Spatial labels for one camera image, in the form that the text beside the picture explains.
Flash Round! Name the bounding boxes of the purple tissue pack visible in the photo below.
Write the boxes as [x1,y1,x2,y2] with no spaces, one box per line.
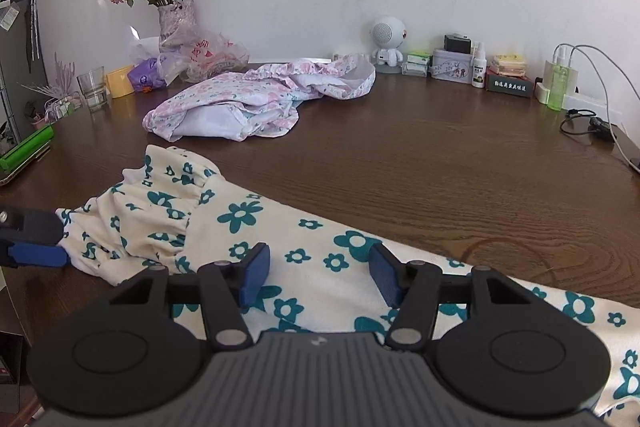
[127,57,166,92]

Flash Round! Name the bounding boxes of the white charging cable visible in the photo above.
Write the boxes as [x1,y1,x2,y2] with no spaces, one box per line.
[553,42,640,170]

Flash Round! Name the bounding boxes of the black cable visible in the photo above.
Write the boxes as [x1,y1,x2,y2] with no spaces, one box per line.
[558,107,620,142]

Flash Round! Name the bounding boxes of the green roll tool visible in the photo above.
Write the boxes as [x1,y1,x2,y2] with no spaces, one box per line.
[0,124,54,173]

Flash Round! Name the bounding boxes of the pink floral garment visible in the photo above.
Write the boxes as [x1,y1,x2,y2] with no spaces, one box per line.
[142,54,375,142]

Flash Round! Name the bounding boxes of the clear drinking glass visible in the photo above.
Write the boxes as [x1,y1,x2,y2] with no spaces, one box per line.
[77,66,110,113]

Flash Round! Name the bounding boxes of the white wall socket strip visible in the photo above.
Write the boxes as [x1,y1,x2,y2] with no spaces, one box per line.
[331,53,371,63]

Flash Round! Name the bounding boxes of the lavender tin box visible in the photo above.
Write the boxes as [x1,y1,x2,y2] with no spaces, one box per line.
[430,49,473,84]

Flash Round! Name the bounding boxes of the yellow pink sticky notes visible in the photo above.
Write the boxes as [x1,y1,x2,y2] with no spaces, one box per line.
[489,54,527,77]

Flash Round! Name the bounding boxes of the green white small boxes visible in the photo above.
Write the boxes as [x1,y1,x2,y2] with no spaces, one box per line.
[401,51,432,78]

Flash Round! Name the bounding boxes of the yellow box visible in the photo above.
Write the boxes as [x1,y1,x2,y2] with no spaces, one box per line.
[105,65,134,98]

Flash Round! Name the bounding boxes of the white power strip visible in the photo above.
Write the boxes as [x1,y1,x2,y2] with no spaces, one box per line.
[534,82,623,127]

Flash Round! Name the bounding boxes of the black device on tin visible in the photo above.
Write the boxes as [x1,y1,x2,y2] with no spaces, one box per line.
[444,34,472,54]

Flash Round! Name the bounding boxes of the small white spray bottle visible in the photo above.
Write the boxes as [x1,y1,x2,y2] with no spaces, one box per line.
[471,41,487,89]

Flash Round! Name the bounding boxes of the green liquid spray bottle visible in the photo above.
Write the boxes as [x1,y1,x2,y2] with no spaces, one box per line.
[547,46,570,112]

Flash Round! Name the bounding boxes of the black box with characters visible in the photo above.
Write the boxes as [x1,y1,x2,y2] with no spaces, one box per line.
[486,70,535,98]

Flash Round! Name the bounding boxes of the white round robot speaker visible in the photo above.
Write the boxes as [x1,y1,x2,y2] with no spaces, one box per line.
[371,16,407,74]

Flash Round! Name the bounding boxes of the patterned flower vase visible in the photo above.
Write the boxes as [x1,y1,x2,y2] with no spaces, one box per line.
[157,1,200,52]

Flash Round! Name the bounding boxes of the red white plastic bag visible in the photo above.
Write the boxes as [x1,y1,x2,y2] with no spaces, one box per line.
[180,29,250,82]

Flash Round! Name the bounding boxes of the white usb charger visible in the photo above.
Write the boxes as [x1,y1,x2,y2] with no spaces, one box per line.
[542,61,578,94]

